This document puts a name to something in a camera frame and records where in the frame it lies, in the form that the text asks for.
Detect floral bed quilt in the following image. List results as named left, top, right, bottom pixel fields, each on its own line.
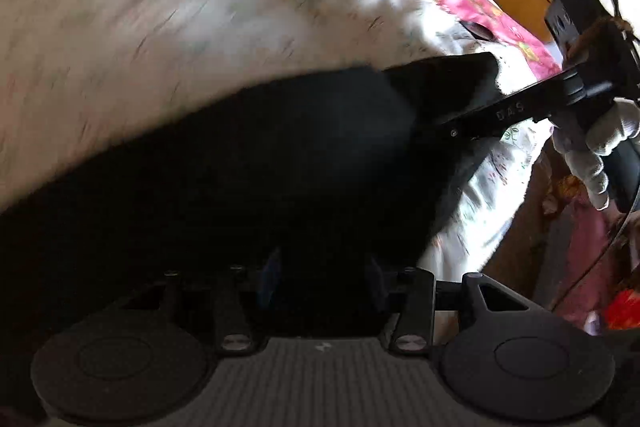
left=0, top=0, right=563, bottom=288

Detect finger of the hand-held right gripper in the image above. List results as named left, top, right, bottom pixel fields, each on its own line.
left=422, top=99, right=506, bottom=145

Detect person's right hand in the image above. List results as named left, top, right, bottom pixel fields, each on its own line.
left=550, top=98, right=640, bottom=211

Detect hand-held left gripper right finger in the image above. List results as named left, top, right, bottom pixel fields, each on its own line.
left=367, top=254, right=543, bottom=355

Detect person's pink clothing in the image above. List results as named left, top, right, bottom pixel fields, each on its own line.
left=545, top=187, right=640, bottom=338

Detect black pants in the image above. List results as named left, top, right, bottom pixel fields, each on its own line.
left=0, top=52, right=506, bottom=338

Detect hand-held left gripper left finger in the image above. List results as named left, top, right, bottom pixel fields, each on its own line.
left=120, top=249, right=283, bottom=355

